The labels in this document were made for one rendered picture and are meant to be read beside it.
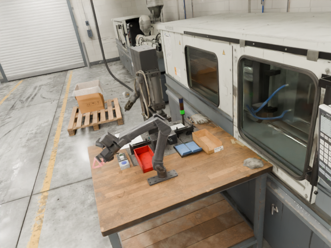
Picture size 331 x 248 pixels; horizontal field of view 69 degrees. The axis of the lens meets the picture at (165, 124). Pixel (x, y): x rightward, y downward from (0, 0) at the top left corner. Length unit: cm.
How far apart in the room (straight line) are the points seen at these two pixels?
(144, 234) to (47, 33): 955
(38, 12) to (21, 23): 76
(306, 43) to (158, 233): 173
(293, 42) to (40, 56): 1027
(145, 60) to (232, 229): 150
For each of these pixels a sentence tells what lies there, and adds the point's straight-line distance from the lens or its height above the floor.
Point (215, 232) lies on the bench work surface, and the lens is 218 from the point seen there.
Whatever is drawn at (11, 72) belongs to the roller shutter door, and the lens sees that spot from 1138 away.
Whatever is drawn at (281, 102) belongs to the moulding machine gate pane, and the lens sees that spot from 154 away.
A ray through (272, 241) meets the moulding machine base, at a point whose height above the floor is 16.
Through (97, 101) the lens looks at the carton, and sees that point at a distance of 512.
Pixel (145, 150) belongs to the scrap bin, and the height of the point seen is 92.
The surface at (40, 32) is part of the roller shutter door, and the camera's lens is 1094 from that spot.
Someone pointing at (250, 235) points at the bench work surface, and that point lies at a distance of 219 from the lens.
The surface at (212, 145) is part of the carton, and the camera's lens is 189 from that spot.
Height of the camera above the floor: 192
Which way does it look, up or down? 26 degrees down
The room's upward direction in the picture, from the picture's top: 9 degrees counter-clockwise
